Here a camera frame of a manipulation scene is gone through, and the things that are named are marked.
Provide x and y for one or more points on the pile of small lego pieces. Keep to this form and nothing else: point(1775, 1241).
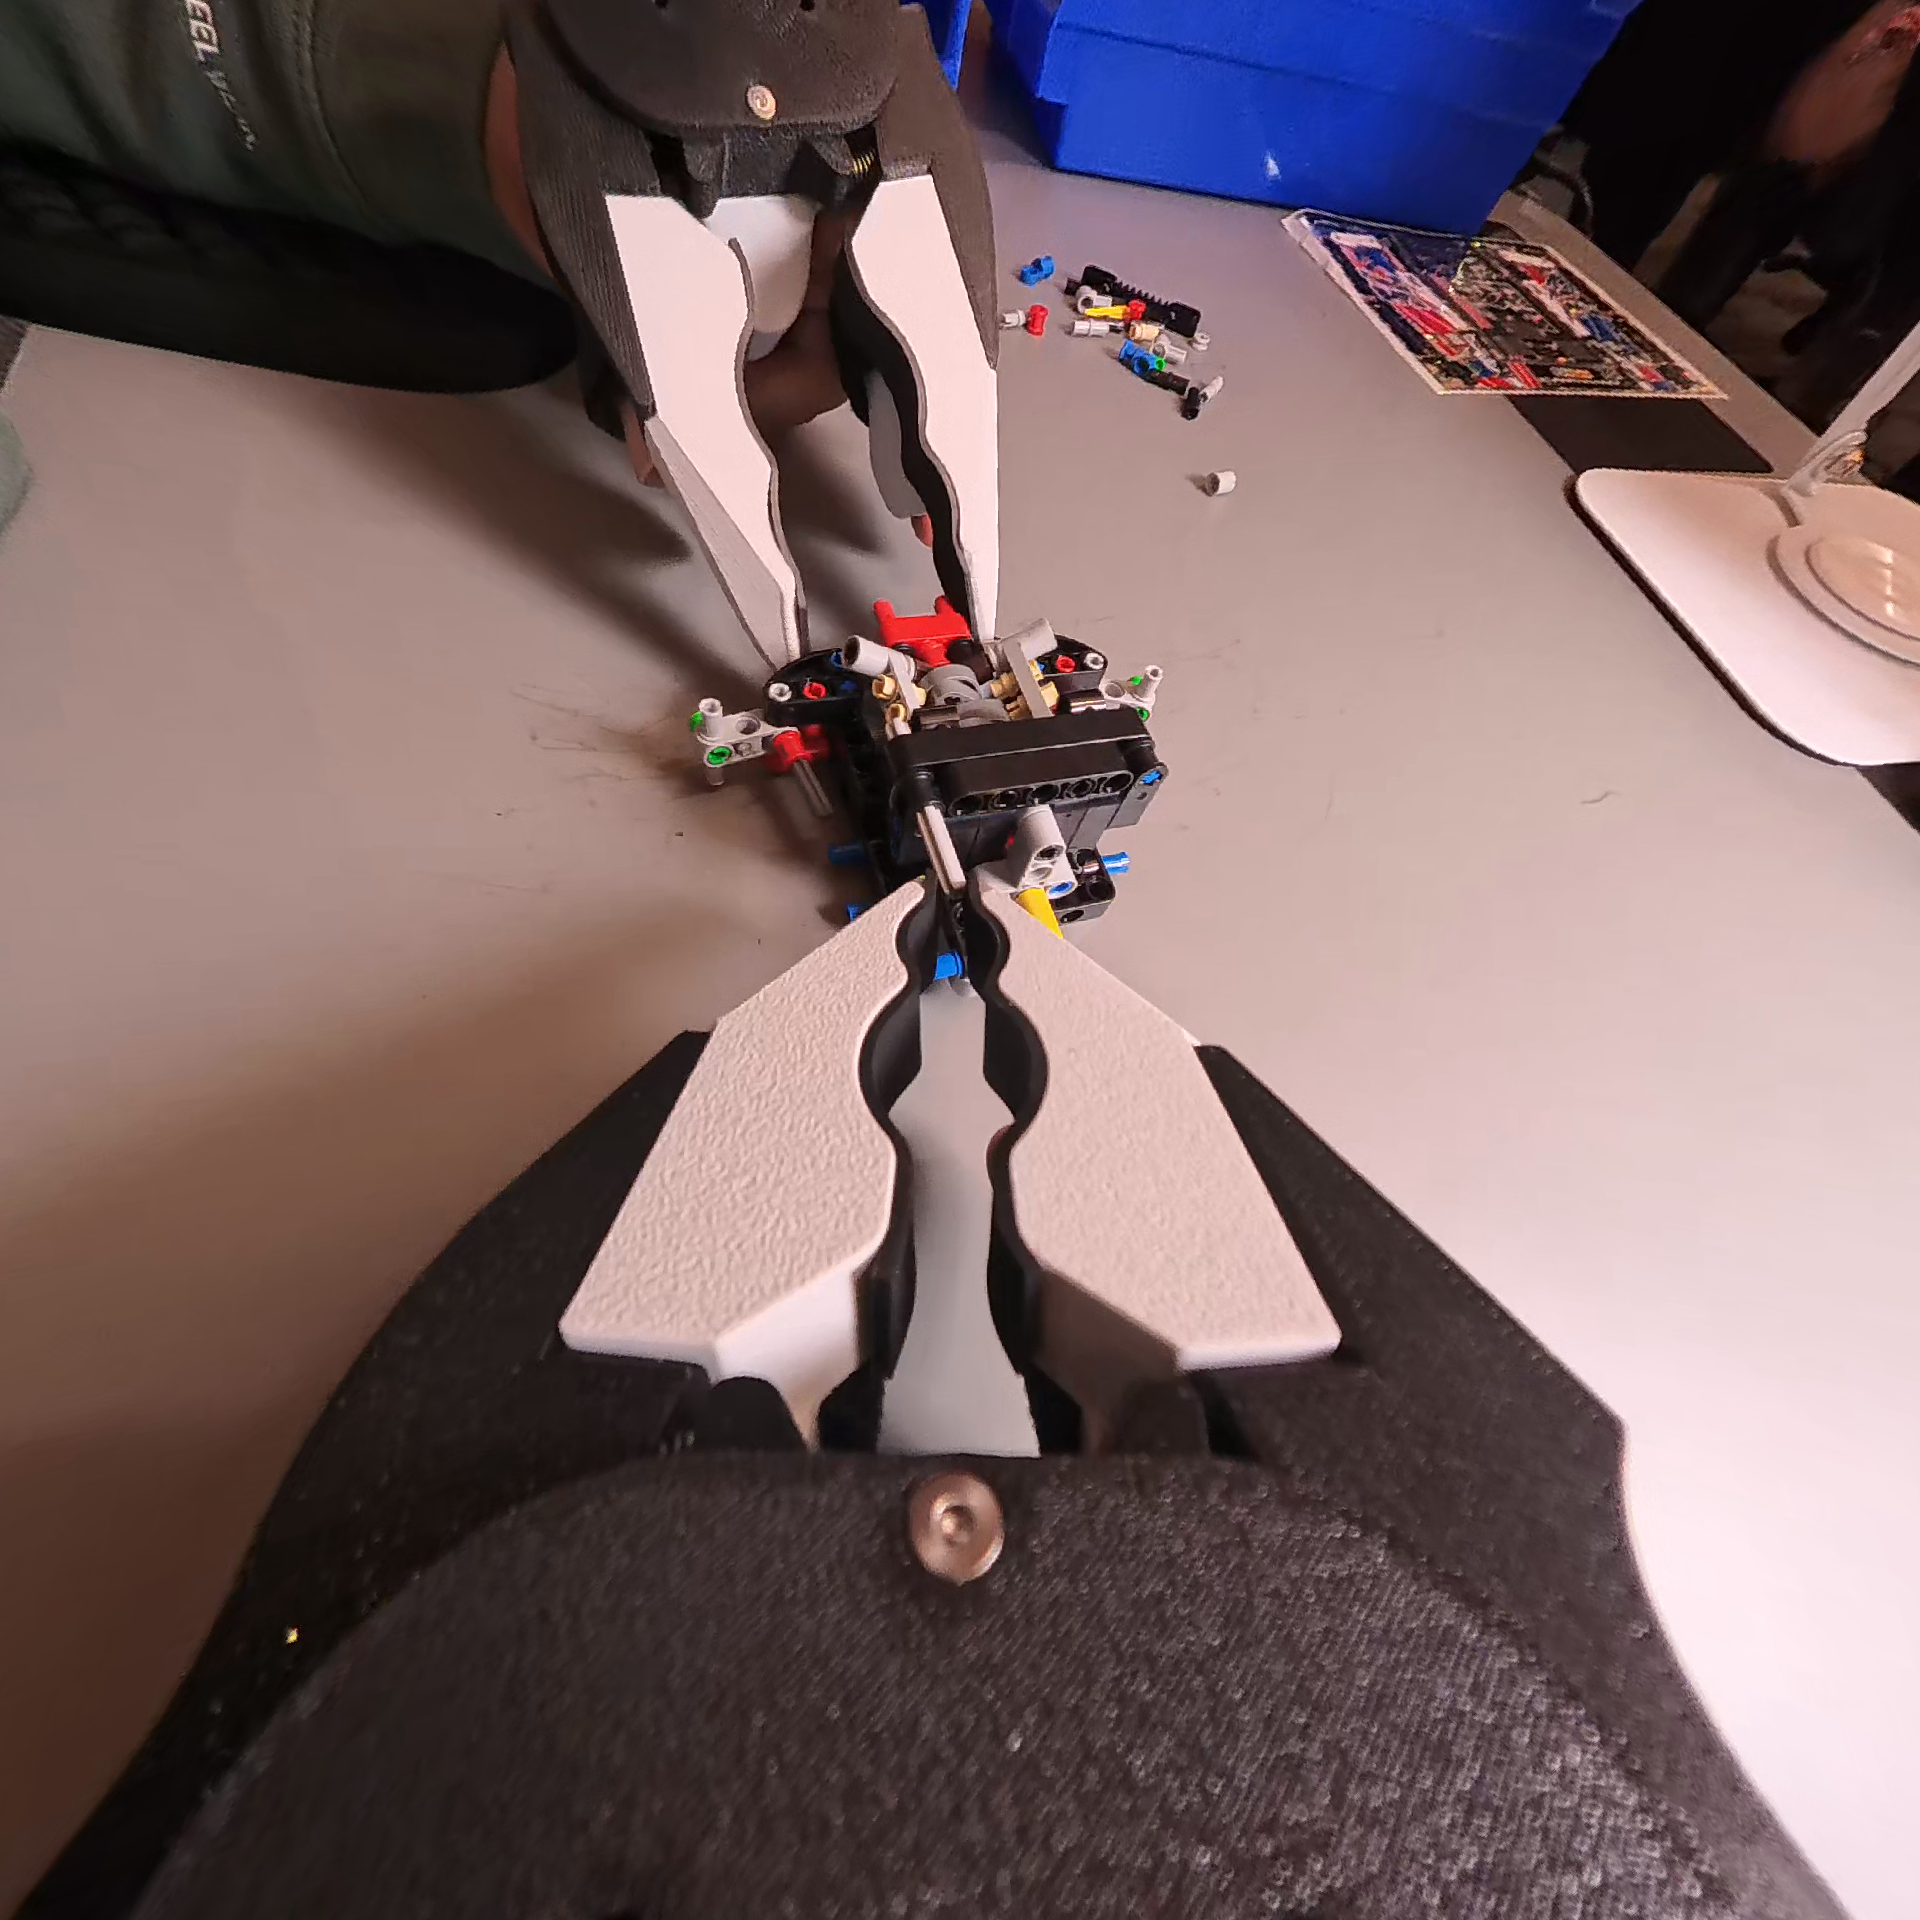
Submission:
point(1141, 294)

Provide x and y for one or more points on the black desk mat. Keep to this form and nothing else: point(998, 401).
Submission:
point(1652, 436)

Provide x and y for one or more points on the person's left hand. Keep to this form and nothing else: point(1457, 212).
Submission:
point(804, 383)

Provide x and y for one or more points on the lego instruction booklet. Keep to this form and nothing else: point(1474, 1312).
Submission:
point(1500, 300)

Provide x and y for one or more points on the white monitor stand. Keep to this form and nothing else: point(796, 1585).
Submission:
point(1694, 557)

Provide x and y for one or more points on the lego car chassis model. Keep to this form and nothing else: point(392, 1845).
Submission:
point(1036, 757)

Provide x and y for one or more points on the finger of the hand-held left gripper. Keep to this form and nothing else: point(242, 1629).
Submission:
point(682, 329)
point(938, 347)

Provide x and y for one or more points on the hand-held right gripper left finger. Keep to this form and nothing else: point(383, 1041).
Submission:
point(750, 1184)

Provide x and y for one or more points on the person's green clothed torso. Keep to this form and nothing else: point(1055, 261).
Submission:
point(9, 464)

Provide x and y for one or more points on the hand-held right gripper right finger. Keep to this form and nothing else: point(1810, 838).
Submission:
point(1156, 1184)

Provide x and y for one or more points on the grey lego axle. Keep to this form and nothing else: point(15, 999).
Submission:
point(941, 849)

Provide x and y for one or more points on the person's left forearm green sleeve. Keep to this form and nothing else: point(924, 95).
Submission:
point(301, 120)

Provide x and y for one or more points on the blue plastic storage bin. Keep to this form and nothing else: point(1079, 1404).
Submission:
point(950, 38)
point(1276, 89)

